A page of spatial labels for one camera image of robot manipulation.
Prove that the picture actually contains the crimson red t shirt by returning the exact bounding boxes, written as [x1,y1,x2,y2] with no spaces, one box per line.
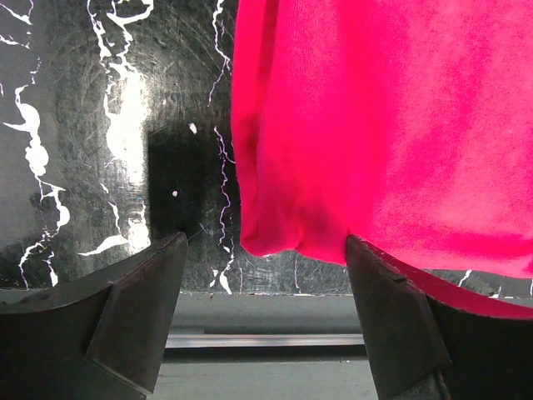
[231,0,533,322]

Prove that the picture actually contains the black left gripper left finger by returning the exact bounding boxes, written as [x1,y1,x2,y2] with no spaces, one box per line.
[1,233,187,399]

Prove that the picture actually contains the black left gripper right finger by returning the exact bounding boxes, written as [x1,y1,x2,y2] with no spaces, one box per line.
[346,236,532,399]

